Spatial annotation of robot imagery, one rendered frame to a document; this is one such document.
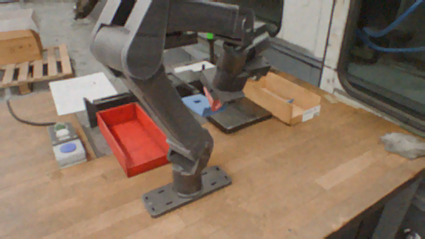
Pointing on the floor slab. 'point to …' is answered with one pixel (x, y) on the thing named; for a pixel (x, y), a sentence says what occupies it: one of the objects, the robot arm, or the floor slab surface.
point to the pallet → (37, 70)
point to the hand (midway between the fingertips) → (214, 107)
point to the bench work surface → (387, 192)
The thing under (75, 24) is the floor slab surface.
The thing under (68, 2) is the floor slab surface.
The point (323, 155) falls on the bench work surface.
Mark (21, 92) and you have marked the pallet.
